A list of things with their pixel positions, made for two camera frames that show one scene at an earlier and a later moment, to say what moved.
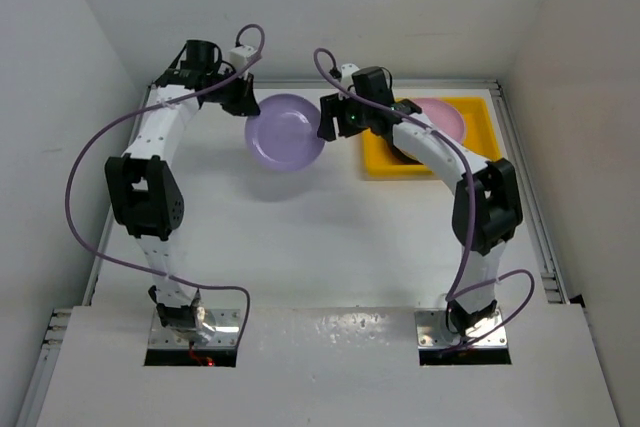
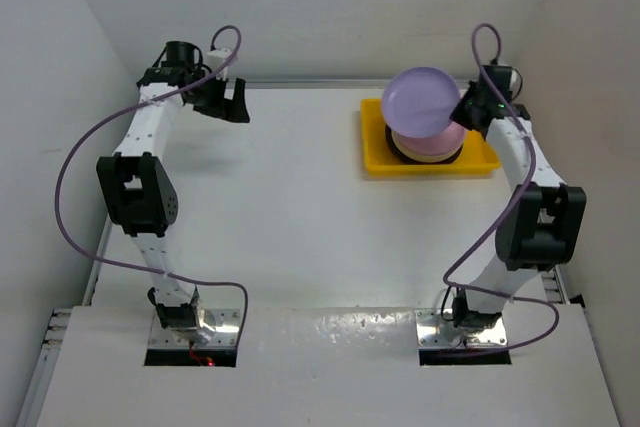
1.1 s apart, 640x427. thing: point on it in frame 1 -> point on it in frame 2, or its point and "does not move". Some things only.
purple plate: x=284 y=135 -> x=419 y=101
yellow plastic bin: x=379 y=159 does not move
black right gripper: x=333 y=106 -> x=456 y=114
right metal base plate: x=433 y=331 does not move
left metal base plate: x=215 y=329 does not move
